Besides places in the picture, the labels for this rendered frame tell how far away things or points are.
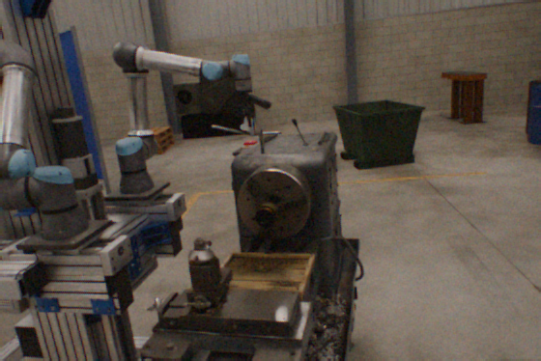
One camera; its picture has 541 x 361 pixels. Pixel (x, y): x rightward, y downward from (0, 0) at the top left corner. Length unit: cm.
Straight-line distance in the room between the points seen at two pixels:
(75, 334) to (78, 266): 52
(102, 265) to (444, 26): 1127
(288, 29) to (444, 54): 400
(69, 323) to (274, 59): 1020
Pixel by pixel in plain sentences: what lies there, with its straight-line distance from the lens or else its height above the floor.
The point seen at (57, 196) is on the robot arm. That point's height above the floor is 131.
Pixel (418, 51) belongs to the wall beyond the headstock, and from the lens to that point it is 1200.
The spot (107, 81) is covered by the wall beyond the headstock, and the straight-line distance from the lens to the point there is 1278.
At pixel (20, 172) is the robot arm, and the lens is 133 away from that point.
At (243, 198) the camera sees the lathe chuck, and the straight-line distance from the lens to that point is 183.
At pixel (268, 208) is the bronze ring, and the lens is 168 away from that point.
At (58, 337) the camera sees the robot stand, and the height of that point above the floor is 62.
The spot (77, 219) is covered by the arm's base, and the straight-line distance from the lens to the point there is 161.
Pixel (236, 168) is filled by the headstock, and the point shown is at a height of 121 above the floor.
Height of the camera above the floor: 166
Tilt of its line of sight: 16 degrees down
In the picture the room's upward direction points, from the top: 6 degrees counter-clockwise
